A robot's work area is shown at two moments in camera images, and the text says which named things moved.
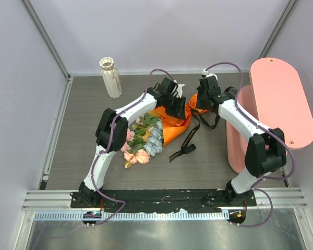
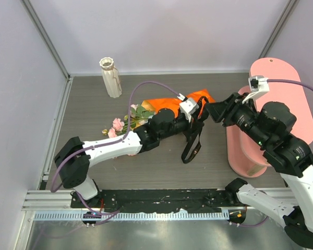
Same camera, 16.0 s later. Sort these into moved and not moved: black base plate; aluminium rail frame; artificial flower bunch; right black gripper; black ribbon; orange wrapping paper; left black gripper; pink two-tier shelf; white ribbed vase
Moved: left black gripper; artificial flower bunch; black ribbon; orange wrapping paper; right black gripper
Not moved: white ribbed vase; black base plate; pink two-tier shelf; aluminium rail frame
